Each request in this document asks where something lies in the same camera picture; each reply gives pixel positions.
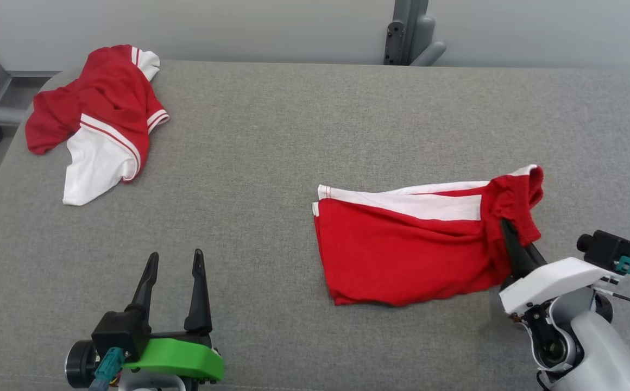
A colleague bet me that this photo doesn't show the red shirt with white sleeves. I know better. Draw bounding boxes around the red shirt with white sleeves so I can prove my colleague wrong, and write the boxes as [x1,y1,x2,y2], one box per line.
[25,45,170,206]

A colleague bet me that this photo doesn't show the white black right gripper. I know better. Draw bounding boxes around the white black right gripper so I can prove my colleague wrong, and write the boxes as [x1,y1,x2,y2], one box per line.
[499,218,620,316]

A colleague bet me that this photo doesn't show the red shorts with white stripes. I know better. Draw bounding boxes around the red shorts with white stripes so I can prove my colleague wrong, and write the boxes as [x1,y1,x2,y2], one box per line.
[312,165,545,308]

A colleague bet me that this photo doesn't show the grey metal stand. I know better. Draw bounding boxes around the grey metal stand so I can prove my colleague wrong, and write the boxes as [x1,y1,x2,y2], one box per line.
[383,0,447,67]

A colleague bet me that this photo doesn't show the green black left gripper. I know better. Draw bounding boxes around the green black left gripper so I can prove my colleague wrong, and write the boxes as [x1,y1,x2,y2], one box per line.
[65,249,225,389]

